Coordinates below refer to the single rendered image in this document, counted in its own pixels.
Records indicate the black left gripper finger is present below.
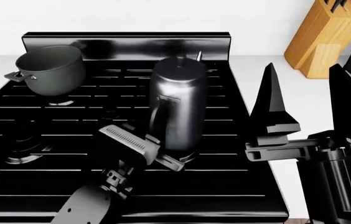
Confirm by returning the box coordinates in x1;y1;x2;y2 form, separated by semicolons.
145;134;164;153
155;154;185;174

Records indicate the stainless steel kettle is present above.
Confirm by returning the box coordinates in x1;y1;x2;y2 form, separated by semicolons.
147;50;209;155

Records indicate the black gas stove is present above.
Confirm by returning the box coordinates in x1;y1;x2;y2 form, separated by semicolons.
0;31;290;224

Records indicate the round stove burner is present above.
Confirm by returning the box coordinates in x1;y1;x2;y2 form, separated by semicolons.
4;139;55;165

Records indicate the wooden knife block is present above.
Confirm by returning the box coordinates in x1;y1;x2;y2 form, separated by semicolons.
284;0;351;79

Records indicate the grey cooking pot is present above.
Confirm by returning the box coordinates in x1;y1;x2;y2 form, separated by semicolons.
4;44;87;97

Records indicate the black knife handle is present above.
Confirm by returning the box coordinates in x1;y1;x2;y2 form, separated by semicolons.
330;0;348;13

